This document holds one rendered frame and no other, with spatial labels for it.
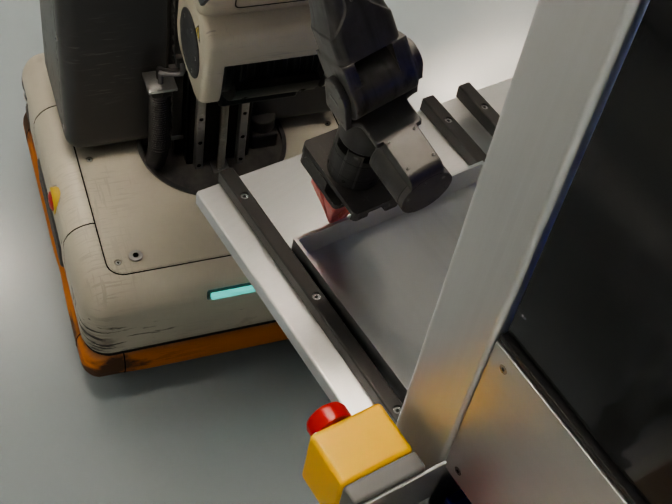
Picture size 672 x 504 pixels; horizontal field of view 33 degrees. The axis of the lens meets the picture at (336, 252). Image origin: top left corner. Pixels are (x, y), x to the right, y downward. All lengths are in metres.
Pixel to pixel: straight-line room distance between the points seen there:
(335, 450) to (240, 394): 1.24
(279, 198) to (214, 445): 0.90
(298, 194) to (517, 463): 0.54
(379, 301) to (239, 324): 0.89
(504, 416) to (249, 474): 1.28
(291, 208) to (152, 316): 0.74
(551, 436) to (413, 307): 0.44
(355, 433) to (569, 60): 0.42
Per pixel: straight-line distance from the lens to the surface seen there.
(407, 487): 0.97
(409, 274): 1.27
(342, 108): 1.05
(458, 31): 2.98
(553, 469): 0.85
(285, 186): 1.33
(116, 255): 2.02
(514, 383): 0.84
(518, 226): 0.76
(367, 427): 0.98
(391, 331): 1.22
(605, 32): 0.64
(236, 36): 1.63
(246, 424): 2.16
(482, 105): 1.45
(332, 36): 1.01
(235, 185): 1.30
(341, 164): 1.15
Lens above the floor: 1.87
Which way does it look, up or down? 51 degrees down
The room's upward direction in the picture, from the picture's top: 12 degrees clockwise
